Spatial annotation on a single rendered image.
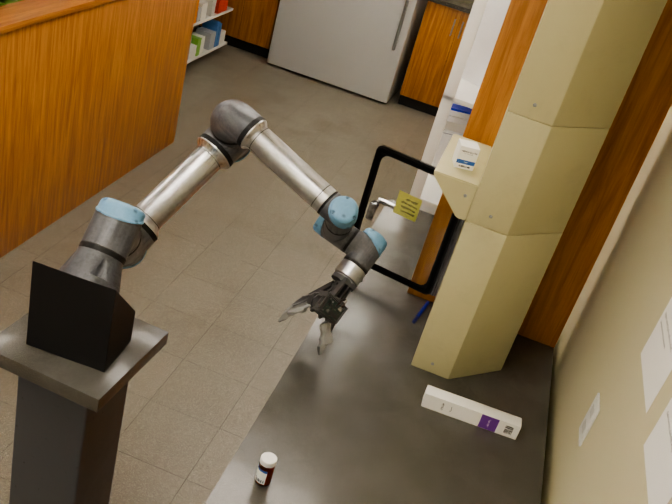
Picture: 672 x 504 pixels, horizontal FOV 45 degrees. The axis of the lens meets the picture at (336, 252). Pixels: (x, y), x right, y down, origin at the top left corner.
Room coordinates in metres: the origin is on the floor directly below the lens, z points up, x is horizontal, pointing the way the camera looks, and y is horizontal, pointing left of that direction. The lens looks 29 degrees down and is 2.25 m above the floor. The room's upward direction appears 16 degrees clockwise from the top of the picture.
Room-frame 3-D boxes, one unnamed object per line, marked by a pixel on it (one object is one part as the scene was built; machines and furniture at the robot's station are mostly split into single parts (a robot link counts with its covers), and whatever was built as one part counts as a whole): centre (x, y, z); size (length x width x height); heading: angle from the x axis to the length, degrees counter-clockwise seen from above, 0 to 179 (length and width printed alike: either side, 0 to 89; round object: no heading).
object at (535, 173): (2.01, -0.44, 1.32); 0.32 x 0.25 x 0.77; 172
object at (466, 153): (1.98, -0.25, 1.54); 0.05 x 0.05 x 0.06; 7
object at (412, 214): (2.23, -0.17, 1.19); 0.30 x 0.01 x 0.40; 72
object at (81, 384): (1.57, 0.55, 0.92); 0.32 x 0.32 x 0.04; 79
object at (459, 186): (2.03, -0.26, 1.46); 0.32 x 0.12 x 0.10; 172
